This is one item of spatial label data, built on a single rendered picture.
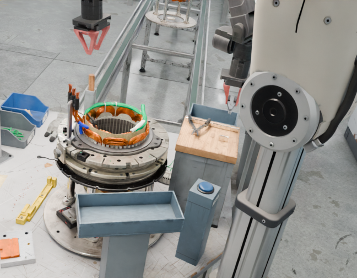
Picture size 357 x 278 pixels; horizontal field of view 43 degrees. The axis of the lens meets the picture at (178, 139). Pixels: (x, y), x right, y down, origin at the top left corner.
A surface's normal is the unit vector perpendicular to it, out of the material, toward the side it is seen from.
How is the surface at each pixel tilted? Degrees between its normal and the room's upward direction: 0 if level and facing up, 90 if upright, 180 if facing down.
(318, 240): 0
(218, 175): 90
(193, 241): 90
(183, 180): 90
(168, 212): 0
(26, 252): 0
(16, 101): 87
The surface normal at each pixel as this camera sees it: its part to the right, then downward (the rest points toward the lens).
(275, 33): -0.67, 0.55
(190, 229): -0.41, 0.40
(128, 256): 0.25, 0.53
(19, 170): 0.16, -0.85
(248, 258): -0.65, 0.29
